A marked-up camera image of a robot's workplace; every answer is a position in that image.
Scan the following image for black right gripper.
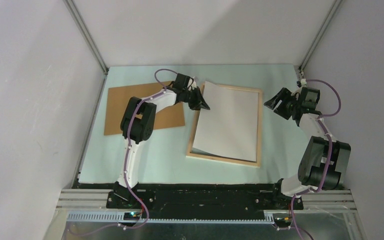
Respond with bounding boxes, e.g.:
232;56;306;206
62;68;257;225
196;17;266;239
264;87;301;120

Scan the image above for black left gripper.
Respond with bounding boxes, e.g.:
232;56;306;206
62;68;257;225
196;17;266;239
182;86;210;111

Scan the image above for printed photo with white border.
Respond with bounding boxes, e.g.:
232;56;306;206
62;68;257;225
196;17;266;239
191;80;260;163

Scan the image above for light wooden picture frame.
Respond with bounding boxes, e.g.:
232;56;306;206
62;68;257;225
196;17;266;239
185;82;264;169

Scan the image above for brown backing board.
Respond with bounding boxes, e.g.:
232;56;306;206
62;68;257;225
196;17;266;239
103;83;185;136

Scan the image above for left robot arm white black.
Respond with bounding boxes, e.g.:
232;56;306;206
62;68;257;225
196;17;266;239
113;73;210;208

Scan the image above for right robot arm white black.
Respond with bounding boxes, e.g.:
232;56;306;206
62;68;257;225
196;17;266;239
264;86;351;209

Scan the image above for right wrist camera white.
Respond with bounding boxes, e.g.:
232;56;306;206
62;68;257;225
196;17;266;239
296;78;307;88

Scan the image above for right aluminium corner rail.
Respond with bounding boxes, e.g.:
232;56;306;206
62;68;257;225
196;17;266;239
298;0;344;72

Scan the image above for aluminium corner rail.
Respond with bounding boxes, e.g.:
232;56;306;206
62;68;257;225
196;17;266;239
63;0;109;75
298;0;344;72

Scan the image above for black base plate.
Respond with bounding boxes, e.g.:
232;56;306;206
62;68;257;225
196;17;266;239
106;183;304;221

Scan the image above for left aluminium corner rail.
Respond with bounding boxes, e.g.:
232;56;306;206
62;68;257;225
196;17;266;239
63;0;109;75

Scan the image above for front aluminium rail frame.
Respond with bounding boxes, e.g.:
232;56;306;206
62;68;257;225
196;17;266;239
44;183;367;240

